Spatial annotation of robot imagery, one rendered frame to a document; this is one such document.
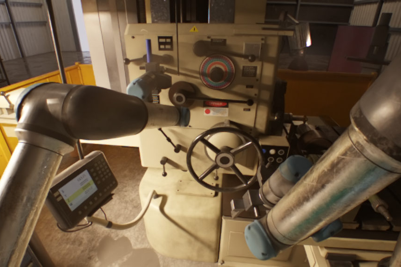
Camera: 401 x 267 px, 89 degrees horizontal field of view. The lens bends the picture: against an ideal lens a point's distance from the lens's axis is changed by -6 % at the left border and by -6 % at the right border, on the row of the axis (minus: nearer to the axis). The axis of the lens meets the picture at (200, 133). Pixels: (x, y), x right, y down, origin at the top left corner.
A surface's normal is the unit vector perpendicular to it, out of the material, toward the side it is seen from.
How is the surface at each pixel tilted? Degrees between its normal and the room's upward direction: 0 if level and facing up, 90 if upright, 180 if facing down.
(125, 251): 0
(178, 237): 90
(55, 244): 0
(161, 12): 90
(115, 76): 90
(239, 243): 90
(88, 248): 0
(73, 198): 70
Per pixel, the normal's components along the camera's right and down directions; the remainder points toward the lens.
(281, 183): -0.90, 0.19
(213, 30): -0.07, -0.30
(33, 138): 0.04, 0.43
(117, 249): 0.01, -0.88
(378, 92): -0.95, -0.32
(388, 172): -0.32, 0.65
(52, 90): -0.10, -0.61
